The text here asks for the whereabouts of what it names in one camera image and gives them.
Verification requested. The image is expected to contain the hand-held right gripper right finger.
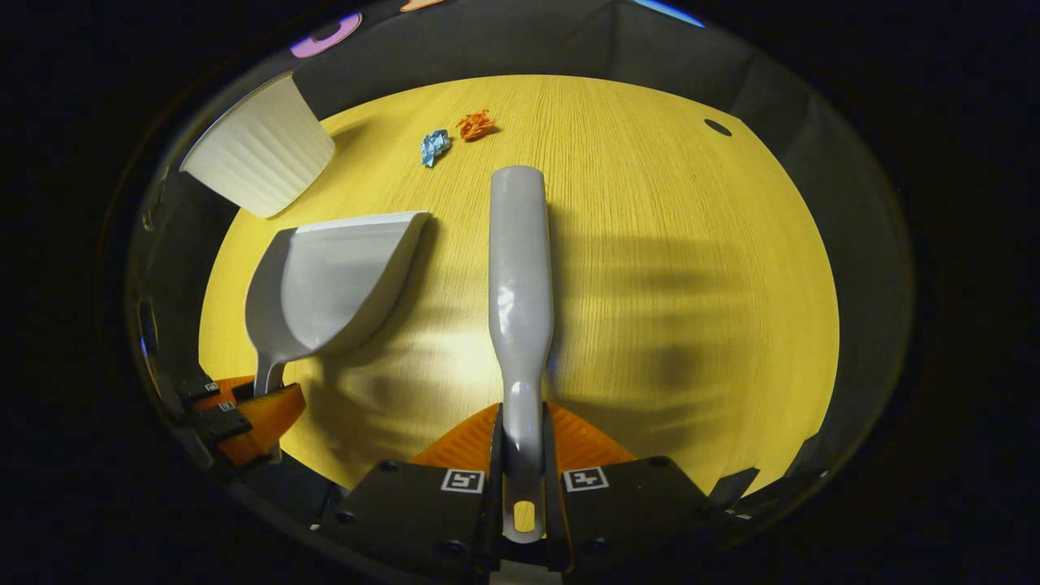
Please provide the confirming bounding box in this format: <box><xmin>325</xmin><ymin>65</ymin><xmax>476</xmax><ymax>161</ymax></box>
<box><xmin>540</xmin><ymin>402</ymin><xmax>716</xmax><ymax>578</ymax></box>

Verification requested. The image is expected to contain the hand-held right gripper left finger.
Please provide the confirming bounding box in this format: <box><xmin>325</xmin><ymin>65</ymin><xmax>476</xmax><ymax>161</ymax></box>
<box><xmin>313</xmin><ymin>402</ymin><xmax>506</xmax><ymax>582</ymax></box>

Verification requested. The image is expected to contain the grey plastic dustpan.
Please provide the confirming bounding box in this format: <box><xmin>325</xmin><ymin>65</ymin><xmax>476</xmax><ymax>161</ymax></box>
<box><xmin>245</xmin><ymin>211</ymin><xmax>431</xmax><ymax>399</ymax></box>

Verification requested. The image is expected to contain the small grey broom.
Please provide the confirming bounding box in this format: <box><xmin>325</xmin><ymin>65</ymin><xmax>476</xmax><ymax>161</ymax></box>
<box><xmin>487</xmin><ymin>166</ymin><xmax>555</xmax><ymax>544</ymax></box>

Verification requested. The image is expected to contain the blue paper scrap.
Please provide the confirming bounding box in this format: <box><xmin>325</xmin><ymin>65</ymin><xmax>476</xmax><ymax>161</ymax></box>
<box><xmin>420</xmin><ymin>129</ymin><xmax>453</xmax><ymax>168</ymax></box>

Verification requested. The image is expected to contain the orange paper scrap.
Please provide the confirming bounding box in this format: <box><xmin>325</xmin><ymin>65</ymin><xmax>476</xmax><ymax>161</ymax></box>
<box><xmin>456</xmin><ymin>110</ymin><xmax>498</xmax><ymax>142</ymax></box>

